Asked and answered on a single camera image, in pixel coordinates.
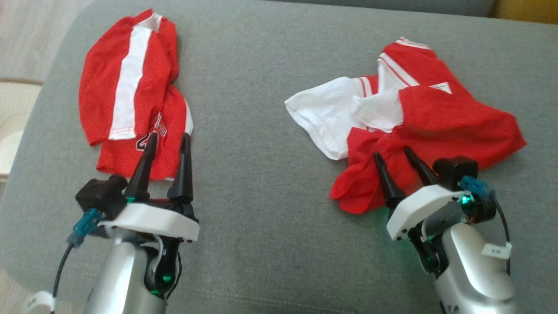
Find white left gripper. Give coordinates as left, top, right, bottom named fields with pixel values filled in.
left=98, top=133, right=200, bottom=242

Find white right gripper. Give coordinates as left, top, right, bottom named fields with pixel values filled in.
left=374, top=147, right=465, bottom=241

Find red and white shirt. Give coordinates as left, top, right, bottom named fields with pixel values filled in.
left=284, top=37, right=527, bottom=214

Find red shorts with white stripe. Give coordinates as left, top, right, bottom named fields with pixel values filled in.
left=78, top=9, right=194, bottom=181

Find grey sofa seat cushion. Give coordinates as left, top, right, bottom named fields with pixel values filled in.
left=0, top=0, right=558, bottom=314

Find cream rug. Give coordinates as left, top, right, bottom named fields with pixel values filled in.
left=0, top=78, right=44, bottom=184

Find grey sofa backrest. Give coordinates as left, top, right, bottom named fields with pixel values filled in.
left=279, top=0, right=497, bottom=18

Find yellow cushion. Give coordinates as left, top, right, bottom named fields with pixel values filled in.
left=493, top=0, right=558, bottom=24

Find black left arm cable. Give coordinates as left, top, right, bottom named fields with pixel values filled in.
left=52, top=208, right=104, bottom=312

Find white right cable tag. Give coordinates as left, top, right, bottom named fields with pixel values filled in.
left=482, top=243, right=512, bottom=260

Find white cable tag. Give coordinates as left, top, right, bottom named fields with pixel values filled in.
left=482, top=243, right=512, bottom=260
left=24, top=291, right=56, bottom=314

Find white left cable tag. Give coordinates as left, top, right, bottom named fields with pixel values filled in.
left=24, top=291, right=56, bottom=314

